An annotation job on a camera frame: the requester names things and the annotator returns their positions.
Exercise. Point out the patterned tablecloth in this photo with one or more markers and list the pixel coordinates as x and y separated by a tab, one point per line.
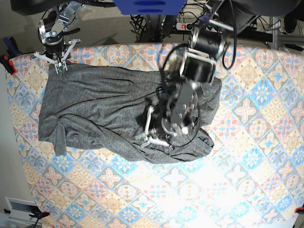
254	175

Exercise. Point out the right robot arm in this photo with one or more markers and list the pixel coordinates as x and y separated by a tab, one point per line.
52	31

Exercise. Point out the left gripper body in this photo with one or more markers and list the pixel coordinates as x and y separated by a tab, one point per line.
163	129

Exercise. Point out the red clamp bottom left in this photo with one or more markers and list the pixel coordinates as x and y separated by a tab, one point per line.
39	215

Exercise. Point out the red black clamp left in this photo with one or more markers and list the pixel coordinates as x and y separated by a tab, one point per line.
12	52

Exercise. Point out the grey t-shirt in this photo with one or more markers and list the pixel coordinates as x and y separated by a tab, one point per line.
90	107

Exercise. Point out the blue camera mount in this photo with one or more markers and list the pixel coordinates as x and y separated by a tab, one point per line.
149	7

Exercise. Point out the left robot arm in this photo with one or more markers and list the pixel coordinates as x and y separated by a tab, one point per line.
205	48

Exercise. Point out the red clamp bottom right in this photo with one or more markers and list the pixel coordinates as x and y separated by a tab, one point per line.
299	210

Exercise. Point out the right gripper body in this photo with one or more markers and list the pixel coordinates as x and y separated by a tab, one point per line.
56	50

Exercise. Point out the power strip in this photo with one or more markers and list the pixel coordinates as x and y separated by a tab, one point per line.
186	28

